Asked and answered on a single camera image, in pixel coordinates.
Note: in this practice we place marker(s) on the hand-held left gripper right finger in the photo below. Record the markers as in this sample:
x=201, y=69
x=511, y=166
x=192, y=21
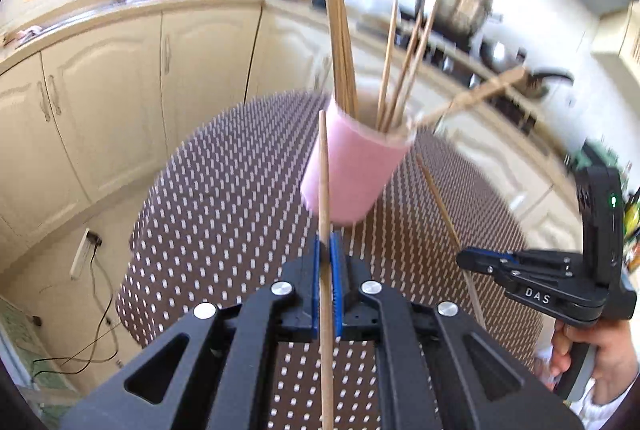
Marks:
x=338, y=295

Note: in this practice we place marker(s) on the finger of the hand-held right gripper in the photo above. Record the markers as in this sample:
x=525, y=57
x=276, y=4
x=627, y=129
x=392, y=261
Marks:
x=545, y=259
x=480, y=262

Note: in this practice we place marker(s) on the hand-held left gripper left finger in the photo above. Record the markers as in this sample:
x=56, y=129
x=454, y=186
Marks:
x=316, y=290

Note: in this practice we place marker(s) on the long wooden chopstick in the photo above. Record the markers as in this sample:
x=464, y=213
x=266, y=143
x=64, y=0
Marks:
x=440, y=205
x=325, y=169

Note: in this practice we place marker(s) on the pink cup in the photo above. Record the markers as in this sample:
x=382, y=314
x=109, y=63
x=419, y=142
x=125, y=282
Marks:
x=350, y=169

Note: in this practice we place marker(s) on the pile of wooden chopsticks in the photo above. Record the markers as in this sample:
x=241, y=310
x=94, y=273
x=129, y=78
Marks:
x=340, y=49

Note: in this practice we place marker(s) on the person's right forearm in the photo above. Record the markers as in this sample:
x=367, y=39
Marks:
x=610, y=397

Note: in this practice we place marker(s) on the person's right hand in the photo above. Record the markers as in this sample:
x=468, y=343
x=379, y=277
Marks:
x=615, y=352

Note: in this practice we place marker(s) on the green yellow bottle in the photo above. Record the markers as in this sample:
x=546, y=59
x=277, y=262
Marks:
x=632, y=230

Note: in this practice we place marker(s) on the green electric cooker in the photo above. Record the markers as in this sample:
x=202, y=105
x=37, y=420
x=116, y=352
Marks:
x=597, y=154

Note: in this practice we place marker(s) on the brown polka dot tablecloth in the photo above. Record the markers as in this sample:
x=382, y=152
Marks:
x=225, y=220

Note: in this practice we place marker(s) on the steel wok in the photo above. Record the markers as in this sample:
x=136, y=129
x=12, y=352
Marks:
x=505, y=57

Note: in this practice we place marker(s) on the black gas stove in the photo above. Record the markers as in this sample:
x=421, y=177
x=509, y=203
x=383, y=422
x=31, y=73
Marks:
x=450, y=54

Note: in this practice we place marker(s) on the white power strip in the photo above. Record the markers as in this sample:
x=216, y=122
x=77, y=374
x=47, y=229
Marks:
x=85, y=255

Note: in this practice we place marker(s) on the steel steamer pot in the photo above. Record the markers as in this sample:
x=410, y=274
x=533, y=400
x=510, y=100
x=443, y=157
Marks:
x=462, y=4

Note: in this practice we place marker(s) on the green patterned floor mat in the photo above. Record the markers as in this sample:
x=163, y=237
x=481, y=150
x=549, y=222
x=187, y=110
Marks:
x=20, y=345

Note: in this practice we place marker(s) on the beige kitchen countertop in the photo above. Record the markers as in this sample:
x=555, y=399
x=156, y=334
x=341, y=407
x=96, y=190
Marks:
x=100, y=17

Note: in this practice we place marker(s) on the steel kitchen sink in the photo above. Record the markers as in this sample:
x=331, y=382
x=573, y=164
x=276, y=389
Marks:
x=100, y=7

